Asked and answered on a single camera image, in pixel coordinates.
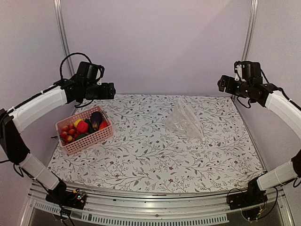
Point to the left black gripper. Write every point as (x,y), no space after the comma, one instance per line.
(106,94)

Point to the green toy pepper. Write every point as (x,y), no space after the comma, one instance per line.
(80,136)

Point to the pink plastic basket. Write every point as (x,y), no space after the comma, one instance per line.
(87,140)

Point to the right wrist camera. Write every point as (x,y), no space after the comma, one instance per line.
(247,71)

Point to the purple toy eggplant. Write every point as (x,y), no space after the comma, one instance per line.
(96,119)

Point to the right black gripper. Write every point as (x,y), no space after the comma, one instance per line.
(224,80)

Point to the red toy pepper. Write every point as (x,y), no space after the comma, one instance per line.
(82,127)

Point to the front aluminium rail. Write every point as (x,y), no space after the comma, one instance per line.
(108,207)

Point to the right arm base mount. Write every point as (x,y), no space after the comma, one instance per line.
(251,204)

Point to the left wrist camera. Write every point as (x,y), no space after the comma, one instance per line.
(89,72)

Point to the left aluminium frame post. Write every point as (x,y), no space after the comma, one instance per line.
(61,27)

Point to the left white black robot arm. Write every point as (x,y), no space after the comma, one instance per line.
(14,121)

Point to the aluminium frame post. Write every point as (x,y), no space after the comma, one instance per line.
(250,29)
(61,27)

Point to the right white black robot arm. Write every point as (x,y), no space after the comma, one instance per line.
(274,99)

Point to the floral patterned table mat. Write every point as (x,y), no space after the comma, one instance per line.
(144,156)

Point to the right aluminium frame post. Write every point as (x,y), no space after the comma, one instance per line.
(250,29)

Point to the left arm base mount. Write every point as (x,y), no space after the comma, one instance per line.
(74,199)

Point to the yellow toy pepper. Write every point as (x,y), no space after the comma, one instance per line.
(77,122)

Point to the clear zip top bag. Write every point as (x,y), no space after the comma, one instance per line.
(183,122)

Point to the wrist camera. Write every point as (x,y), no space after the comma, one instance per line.
(89,72)
(247,71)

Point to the green toy cucumber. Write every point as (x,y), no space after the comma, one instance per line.
(90,128)

